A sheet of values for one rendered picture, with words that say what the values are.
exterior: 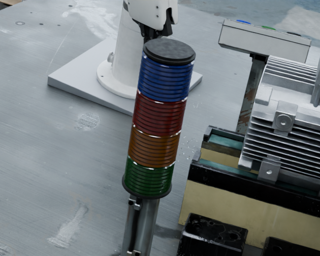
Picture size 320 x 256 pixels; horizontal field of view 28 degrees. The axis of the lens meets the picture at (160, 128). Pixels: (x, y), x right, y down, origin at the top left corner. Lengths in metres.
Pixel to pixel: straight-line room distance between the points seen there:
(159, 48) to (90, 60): 0.88
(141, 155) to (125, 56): 0.72
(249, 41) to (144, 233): 0.52
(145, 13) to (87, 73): 0.35
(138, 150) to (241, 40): 0.53
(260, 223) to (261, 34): 0.37
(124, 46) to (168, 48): 0.73
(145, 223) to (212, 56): 1.00
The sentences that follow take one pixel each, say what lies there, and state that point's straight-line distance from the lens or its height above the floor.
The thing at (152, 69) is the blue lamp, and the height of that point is 1.20.
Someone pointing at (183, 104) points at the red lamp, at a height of 1.16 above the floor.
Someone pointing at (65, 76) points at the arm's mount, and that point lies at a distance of 1.50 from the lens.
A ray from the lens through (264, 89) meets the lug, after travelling 0.97.
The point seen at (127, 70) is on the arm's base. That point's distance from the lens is 1.46.
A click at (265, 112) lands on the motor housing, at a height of 1.05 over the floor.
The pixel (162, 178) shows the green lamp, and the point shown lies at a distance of 0.77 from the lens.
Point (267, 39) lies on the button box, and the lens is 1.23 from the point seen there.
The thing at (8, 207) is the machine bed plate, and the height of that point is 0.80.
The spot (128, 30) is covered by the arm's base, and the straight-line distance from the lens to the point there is 1.42.
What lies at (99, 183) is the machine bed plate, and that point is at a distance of 1.19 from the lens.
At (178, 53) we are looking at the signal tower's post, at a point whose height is 1.22.
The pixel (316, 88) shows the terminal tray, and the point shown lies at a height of 1.10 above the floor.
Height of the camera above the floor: 1.50
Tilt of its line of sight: 30 degrees down
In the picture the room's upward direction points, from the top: 10 degrees clockwise
